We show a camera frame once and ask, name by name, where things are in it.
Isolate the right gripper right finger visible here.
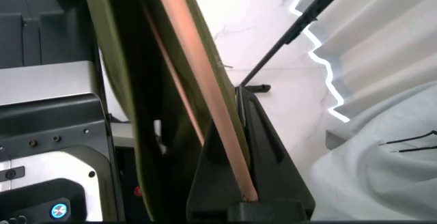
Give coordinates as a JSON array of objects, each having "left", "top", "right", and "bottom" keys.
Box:
[{"left": 234, "top": 85, "right": 315, "bottom": 223}]

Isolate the pale grey garment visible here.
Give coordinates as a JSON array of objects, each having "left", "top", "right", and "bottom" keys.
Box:
[{"left": 308, "top": 79, "right": 437, "bottom": 222}]

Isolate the pink clothes hanger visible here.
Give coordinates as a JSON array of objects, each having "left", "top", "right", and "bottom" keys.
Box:
[{"left": 140, "top": 0, "right": 259, "bottom": 204}]

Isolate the black clothes rack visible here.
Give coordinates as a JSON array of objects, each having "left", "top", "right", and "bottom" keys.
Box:
[{"left": 238, "top": 0, "right": 358, "bottom": 94}]

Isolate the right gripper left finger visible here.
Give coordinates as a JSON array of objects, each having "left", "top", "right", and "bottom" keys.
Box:
[{"left": 186, "top": 122, "right": 246, "bottom": 223}]

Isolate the white curtain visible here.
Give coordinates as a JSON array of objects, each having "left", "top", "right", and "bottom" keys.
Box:
[{"left": 277, "top": 0, "right": 437, "bottom": 124}]

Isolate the green garment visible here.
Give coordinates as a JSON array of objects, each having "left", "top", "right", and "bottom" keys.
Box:
[{"left": 57, "top": 0, "right": 253, "bottom": 223}]

